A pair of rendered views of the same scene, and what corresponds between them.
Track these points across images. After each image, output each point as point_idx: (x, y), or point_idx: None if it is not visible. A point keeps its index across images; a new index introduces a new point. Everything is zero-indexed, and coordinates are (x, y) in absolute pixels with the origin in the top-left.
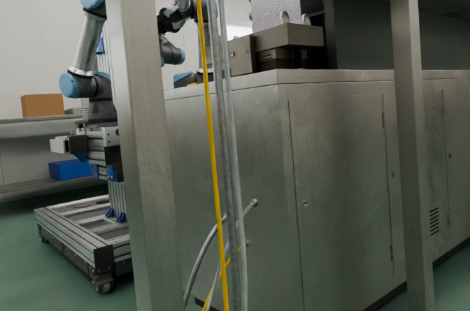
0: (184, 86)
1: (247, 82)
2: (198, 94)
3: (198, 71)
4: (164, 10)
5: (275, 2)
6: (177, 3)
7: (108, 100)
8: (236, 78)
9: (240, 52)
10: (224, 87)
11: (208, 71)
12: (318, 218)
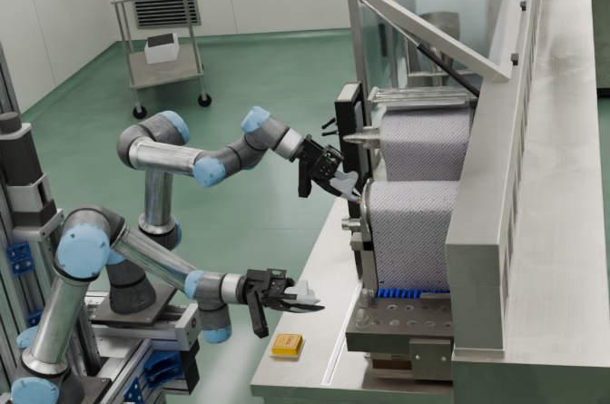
0: (135, 267)
1: None
2: (358, 400)
3: (152, 232)
4: (286, 299)
5: (422, 246)
6: (307, 286)
7: (71, 373)
8: (440, 395)
9: (431, 357)
10: (415, 400)
11: (168, 229)
12: None
